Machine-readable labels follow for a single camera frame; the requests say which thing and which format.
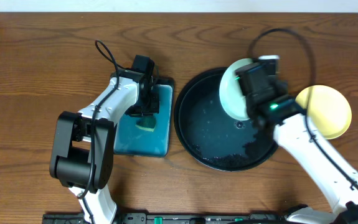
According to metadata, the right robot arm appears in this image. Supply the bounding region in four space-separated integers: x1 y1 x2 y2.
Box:
220 55 358 223

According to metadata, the light blue plate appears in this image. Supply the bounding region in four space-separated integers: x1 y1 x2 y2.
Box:
219 58 252 121

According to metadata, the black rectangular tray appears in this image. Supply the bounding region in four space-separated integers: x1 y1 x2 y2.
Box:
110 74 176 158

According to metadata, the green yellow sponge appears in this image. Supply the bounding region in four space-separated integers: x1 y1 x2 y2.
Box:
136 116 156 132

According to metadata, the yellow plate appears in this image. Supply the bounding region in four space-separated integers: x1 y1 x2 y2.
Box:
296 85 352 139

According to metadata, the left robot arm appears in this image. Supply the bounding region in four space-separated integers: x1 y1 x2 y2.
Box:
49 69 158 223

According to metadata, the black round tray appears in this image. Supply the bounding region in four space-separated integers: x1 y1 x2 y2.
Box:
174 67 278 172

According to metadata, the blue water basin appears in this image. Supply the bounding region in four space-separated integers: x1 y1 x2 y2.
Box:
113 83 174 157

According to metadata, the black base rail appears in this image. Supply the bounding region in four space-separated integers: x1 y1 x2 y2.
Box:
42 213 287 224

